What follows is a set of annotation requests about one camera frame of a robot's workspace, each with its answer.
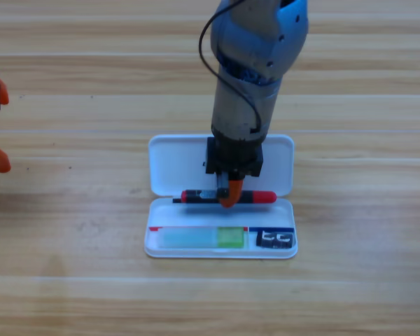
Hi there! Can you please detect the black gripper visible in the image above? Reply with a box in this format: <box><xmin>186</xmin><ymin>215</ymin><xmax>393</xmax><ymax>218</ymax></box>
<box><xmin>204</xmin><ymin>136</ymin><xmax>265</xmax><ymax>209</ymax></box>

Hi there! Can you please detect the red black marker pen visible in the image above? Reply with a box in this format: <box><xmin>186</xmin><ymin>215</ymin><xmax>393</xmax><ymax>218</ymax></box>
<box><xmin>180</xmin><ymin>188</ymin><xmax>278</xmax><ymax>204</ymax></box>

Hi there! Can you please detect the white Unitree pencil case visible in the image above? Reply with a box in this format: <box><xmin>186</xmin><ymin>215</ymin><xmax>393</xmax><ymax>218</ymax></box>
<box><xmin>143</xmin><ymin>134</ymin><xmax>299</xmax><ymax>260</ymax></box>

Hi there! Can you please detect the black eraser white print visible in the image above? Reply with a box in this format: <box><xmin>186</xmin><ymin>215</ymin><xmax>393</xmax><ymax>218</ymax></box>
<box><xmin>255</xmin><ymin>230</ymin><xmax>295</xmax><ymax>250</ymax></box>

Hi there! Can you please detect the green white glue stick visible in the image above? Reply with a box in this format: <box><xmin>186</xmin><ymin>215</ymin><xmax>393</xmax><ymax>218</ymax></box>
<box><xmin>160</xmin><ymin>226</ymin><xmax>246</xmax><ymax>249</ymax></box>

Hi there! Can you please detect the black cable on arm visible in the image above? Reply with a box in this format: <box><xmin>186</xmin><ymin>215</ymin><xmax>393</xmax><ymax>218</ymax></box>
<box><xmin>199</xmin><ymin>0</ymin><xmax>263</xmax><ymax>136</ymax></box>

